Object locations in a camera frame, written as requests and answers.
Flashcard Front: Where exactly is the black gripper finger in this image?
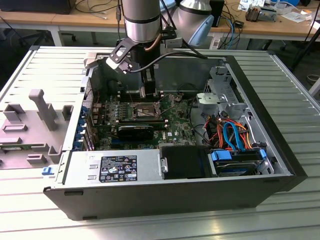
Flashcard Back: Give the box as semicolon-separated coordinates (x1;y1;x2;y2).
143;66;157;97

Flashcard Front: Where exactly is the metal socket cover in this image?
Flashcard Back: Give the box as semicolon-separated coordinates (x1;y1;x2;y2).
155;92;177;119

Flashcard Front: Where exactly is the metal locking lever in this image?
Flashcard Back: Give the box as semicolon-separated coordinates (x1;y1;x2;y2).
133;108;162;119
126;84;134;104

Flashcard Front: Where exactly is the CPU socket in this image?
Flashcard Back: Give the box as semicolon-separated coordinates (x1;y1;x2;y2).
129;100;163;120

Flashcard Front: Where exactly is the black RAM slot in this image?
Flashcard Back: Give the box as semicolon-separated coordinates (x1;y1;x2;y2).
116;92;165;96
116;94;165;98
116;96;165;100
116;90;165;94

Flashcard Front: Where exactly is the blue expansion slot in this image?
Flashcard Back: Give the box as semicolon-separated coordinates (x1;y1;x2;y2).
111;139;133;149

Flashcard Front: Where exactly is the green motherboard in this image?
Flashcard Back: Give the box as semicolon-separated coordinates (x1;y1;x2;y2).
91;90;202;151

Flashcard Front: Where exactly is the black graphics card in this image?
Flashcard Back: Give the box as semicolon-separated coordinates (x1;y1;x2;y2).
116;124;155;141

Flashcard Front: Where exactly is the grey metal disk bay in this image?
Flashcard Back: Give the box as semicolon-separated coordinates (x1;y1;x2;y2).
195;91;229;115

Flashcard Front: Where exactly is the white power strip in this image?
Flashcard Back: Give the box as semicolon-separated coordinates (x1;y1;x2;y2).
209;36;221;50

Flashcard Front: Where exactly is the silver drive cage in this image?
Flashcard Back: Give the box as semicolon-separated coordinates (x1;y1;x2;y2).
203;65;248;106

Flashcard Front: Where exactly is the wooden desk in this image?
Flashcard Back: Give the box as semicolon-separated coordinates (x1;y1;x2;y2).
0;0;320;42

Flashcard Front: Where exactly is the blue disk carrier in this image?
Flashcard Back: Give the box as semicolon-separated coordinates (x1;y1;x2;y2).
210;148;268;176

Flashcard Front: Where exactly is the silver power supply unit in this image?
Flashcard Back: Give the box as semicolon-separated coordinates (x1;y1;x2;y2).
56;149;163;185

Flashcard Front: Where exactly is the finned metal cooler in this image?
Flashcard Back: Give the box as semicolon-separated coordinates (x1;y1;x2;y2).
245;5;261;23

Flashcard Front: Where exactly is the black office chair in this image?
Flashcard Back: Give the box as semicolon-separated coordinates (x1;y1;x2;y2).
14;29;77;50

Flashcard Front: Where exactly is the black PC case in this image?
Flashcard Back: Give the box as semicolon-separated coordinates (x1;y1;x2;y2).
42;51;309;221

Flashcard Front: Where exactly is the black equipment box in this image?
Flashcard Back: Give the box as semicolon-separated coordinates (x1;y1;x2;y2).
0;0;74;15

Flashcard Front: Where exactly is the grey metal box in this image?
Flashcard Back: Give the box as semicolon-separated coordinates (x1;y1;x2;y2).
259;6;278;23

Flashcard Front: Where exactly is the blue plastic clip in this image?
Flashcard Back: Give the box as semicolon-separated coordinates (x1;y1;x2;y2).
41;165;57;178

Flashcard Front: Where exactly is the grey parts rack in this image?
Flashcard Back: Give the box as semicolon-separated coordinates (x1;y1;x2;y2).
0;88;75;171

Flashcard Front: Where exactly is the white paper sheet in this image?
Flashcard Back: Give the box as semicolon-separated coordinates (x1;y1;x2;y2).
280;7;313;24

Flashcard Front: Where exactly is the black tripod leg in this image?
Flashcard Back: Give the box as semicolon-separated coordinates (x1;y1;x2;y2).
291;23;320;72

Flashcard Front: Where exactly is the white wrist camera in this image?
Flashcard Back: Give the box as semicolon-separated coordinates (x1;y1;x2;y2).
105;41;133;75

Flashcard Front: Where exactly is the thin black wire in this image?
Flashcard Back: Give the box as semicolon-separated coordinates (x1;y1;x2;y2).
177;83;202;95
187;98;211;147

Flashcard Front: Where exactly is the black camera cable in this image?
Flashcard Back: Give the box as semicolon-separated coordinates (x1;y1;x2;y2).
128;51;210;74

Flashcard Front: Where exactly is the silver latch bracket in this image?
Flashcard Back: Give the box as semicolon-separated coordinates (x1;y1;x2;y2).
159;156;169;174

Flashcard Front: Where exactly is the orange power wire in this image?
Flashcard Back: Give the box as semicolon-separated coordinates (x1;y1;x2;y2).
204;117;225;150
233;120;254;150

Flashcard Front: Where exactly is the blue data wire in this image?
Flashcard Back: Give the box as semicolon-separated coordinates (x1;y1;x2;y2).
223;120;247;153

